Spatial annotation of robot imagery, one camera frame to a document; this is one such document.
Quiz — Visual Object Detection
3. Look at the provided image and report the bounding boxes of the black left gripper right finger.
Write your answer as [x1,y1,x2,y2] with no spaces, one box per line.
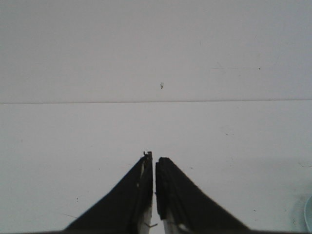
[156,157,249,231]

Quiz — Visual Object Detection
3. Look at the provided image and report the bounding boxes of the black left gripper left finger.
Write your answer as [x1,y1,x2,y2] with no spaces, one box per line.
[65,152,153,231]

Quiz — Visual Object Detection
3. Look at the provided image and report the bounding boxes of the light blue round plate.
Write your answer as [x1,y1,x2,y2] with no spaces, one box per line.
[304,196,312,233]

